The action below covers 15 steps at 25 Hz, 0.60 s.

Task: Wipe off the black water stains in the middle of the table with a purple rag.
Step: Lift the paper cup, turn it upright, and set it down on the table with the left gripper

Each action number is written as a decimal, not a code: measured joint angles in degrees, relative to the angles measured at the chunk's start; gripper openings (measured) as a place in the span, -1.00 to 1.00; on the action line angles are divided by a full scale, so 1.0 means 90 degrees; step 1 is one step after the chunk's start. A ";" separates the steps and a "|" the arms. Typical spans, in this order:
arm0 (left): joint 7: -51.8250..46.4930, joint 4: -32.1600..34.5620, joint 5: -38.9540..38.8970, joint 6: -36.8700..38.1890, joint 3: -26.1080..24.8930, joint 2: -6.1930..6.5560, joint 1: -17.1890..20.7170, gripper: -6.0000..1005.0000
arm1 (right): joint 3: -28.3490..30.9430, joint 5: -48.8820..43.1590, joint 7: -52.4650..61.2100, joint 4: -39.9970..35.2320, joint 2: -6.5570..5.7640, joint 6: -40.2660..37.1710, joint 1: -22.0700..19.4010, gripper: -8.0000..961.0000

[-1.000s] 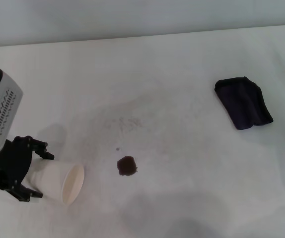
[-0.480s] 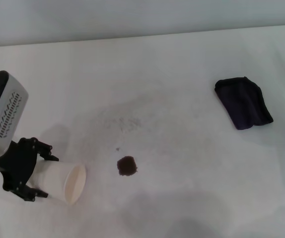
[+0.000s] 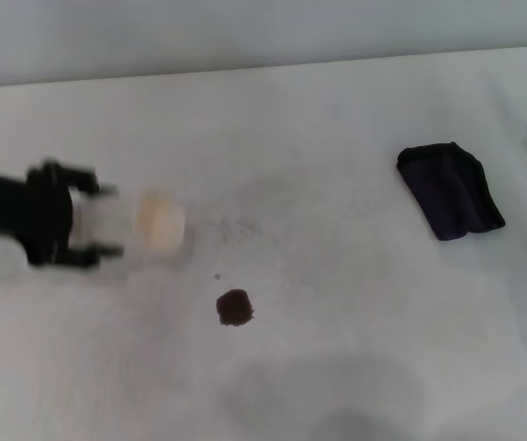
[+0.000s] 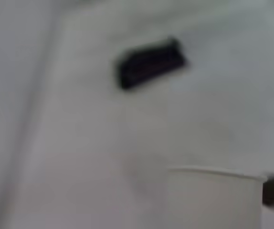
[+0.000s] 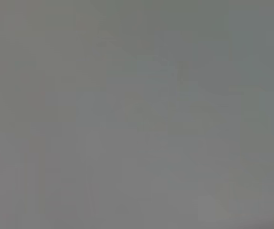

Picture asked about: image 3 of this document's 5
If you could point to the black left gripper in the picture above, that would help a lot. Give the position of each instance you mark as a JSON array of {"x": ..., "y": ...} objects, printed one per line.
[{"x": 38, "y": 211}]

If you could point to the white paper cup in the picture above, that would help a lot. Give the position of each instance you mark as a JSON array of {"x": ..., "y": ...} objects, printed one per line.
[{"x": 160, "y": 227}]

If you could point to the dark purple rag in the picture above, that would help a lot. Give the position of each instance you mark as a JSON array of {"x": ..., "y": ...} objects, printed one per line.
[{"x": 451, "y": 193}]

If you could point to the dark brown liquid stain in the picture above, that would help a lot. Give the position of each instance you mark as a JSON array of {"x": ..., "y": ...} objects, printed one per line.
[{"x": 235, "y": 308}]

